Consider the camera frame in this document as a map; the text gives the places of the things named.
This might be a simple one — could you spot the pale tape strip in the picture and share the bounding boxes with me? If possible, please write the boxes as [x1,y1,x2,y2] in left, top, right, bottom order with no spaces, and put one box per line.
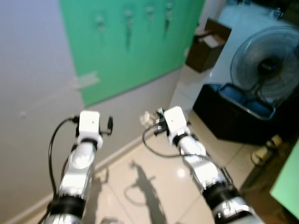
[77,72,100,90]

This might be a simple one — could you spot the black cabinet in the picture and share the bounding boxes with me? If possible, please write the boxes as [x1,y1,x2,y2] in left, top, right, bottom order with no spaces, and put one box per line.
[192,83,299,146]

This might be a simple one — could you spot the brown cardboard box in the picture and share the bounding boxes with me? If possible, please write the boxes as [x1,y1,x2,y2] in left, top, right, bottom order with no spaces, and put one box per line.
[186,18,232,73]

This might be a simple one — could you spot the grey blue-lined bin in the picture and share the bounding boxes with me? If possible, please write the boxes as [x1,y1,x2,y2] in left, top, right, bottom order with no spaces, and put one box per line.
[220,83,277,121]

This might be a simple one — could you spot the green table top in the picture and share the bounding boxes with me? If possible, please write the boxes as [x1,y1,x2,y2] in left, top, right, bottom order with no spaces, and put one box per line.
[270,140,299,220]

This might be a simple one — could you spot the beige slippers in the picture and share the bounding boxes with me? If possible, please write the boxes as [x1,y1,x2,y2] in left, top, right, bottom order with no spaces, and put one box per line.
[251,134,284,167]

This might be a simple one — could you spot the black standing fan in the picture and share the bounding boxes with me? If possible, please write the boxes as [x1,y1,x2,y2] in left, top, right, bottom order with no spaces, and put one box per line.
[230,26,299,101]

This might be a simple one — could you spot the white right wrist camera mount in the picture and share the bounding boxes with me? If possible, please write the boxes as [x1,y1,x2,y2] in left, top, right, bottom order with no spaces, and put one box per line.
[163,106,188,134]

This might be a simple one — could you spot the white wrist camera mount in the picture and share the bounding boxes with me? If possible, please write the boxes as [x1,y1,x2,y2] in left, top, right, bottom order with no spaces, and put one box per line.
[78,110,103,143]
[163,106,188,134]

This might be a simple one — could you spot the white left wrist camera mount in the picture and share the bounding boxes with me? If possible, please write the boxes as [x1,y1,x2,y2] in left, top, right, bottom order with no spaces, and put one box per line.
[78,110,103,143]

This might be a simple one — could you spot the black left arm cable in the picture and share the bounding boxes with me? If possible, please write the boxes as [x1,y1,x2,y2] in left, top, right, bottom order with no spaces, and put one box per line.
[48,116,80,196]

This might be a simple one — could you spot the green wall board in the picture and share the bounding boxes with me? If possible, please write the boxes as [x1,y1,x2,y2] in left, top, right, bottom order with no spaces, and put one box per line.
[58,0,206,107]

